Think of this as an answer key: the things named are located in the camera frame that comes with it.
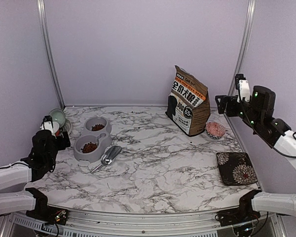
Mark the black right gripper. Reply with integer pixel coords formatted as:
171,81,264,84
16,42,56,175
215,95,262,130

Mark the grey double pet bowl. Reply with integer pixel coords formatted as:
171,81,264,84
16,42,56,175
74,117,112,163

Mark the brown dog food bag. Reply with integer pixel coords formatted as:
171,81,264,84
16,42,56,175
165,65,211,137

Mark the metal food scoop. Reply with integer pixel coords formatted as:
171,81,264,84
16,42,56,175
91,146,122,173

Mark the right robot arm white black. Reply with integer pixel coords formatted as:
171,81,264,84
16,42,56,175
215,85,296,221

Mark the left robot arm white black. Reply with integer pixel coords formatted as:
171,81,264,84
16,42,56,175
0,130,71,222

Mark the white orange bowl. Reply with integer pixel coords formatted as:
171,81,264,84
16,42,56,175
52,121,60,136

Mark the green ceramic bowl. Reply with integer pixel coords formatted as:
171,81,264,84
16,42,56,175
49,109,66,127

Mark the brown kibble in bowls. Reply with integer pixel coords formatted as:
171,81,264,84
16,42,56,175
81,124,105,153

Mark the red patterned small bowl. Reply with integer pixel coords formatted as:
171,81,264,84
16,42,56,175
206,122,226,139

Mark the black floral square plate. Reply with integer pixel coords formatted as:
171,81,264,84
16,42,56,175
216,152,258,186

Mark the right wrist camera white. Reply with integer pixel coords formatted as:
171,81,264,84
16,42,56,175
235,74,251,103

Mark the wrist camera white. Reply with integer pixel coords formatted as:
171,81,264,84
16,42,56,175
40,115,55,135
235,74,251,103

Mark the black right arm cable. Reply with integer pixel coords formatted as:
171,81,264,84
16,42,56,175
239,98,296,158

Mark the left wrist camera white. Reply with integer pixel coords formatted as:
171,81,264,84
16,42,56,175
40,115,55,135

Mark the front aluminium rail base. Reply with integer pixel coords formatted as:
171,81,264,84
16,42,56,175
0,208,287,237

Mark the right aluminium frame post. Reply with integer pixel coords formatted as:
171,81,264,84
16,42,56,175
228,0,257,96

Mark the aluminium frame post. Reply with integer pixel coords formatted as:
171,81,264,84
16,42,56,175
37,0,65,110
228,0,257,96

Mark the left aluminium frame post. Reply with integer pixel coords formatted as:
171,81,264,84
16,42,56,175
37,0,65,110

